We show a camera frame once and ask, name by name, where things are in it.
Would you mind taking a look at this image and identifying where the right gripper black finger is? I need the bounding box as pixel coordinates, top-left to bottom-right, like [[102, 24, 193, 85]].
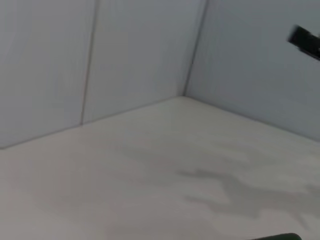
[[286, 24, 320, 61]]

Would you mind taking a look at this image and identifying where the green glasses case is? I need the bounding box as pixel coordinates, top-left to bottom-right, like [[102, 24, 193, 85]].
[[254, 232, 304, 240]]

